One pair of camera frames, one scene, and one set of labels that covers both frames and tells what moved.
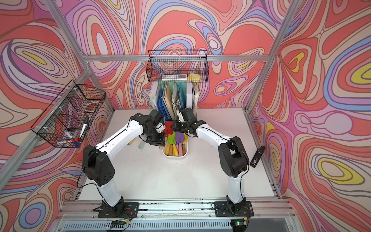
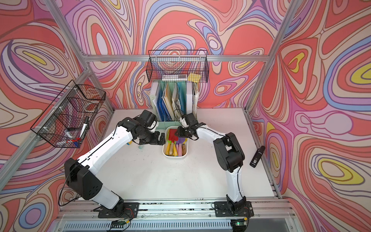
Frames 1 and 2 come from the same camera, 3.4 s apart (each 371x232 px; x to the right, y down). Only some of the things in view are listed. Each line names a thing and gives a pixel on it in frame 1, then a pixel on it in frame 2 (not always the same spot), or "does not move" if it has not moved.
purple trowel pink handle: [180, 150] does not move
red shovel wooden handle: [167, 129] to [172, 137]
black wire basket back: [180, 65] does not move
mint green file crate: [168, 97] does not move
